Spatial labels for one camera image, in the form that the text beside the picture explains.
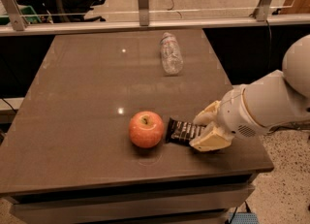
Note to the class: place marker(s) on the grey table drawer front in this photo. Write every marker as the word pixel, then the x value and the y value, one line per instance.
pixel 200 205

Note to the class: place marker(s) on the red apple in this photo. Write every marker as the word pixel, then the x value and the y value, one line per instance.
pixel 146 129

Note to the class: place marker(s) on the blue perforated box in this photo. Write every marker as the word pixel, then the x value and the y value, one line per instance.
pixel 243 218

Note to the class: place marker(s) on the clear plastic water bottle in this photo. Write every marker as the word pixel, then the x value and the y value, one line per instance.
pixel 171 57

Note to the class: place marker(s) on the black rxbar chocolate bar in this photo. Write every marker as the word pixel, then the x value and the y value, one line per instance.
pixel 182 132

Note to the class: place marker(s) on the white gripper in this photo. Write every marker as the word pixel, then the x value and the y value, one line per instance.
pixel 232 111

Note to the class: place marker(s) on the green bin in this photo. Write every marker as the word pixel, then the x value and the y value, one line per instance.
pixel 27 12

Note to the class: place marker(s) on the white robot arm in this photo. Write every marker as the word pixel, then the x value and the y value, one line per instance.
pixel 250 110

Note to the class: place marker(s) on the middle metal glass bracket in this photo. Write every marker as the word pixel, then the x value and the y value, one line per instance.
pixel 143 12

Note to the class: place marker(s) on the left metal glass bracket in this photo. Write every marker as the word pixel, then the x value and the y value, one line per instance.
pixel 17 21

